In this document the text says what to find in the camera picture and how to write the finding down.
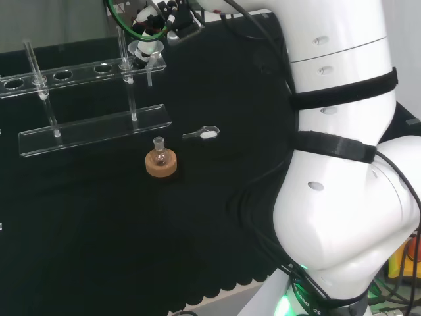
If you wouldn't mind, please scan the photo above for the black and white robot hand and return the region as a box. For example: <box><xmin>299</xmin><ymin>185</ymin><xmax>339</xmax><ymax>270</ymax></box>
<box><xmin>130</xmin><ymin>0</ymin><xmax>205</xmax><ymax>68</ymax></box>

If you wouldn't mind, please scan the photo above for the translucent plastic funnel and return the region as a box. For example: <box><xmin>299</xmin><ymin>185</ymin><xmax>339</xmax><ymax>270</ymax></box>
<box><xmin>127</xmin><ymin>39</ymin><xmax>164</xmax><ymax>88</ymax></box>

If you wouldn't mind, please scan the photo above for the clear acrylic funnel stand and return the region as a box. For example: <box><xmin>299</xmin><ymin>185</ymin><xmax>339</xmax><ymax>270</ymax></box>
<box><xmin>0</xmin><ymin>24</ymin><xmax>173</xmax><ymax>157</ymax></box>

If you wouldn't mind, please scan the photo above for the glass weighing funnel with powder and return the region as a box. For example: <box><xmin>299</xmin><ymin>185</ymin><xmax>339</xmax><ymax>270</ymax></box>
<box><xmin>182</xmin><ymin>124</ymin><xmax>220</xmax><ymax>140</ymax></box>

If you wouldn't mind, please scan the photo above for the small round-bottom glass flask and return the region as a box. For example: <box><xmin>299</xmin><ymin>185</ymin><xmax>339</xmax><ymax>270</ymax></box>
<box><xmin>152</xmin><ymin>136</ymin><xmax>168</xmax><ymax>166</ymax></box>

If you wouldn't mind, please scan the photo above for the black bench cloth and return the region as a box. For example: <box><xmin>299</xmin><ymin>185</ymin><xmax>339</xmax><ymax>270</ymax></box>
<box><xmin>0</xmin><ymin>12</ymin><xmax>421</xmax><ymax>316</ymax></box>

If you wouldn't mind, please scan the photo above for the yellow stop button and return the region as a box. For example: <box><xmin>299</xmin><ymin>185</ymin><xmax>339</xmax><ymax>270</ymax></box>
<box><xmin>387</xmin><ymin>236</ymin><xmax>421</xmax><ymax>288</ymax></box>

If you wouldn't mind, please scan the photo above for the green cable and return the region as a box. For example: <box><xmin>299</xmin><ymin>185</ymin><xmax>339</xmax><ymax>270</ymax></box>
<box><xmin>103</xmin><ymin>0</ymin><xmax>169</xmax><ymax>42</ymax></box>

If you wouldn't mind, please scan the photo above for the cork ring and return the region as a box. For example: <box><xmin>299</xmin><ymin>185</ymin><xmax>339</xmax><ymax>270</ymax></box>
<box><xmin>145</xmin><ymin>149</ymin><xmax>179</xmax><ymax>179</ymax></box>

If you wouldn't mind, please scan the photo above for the black cable at arm base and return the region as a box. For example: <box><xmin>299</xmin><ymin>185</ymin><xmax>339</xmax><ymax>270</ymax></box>
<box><xmin>374</xmin><ymin>230</ymin><xmax>421</xmax><ymax>316</ymax></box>

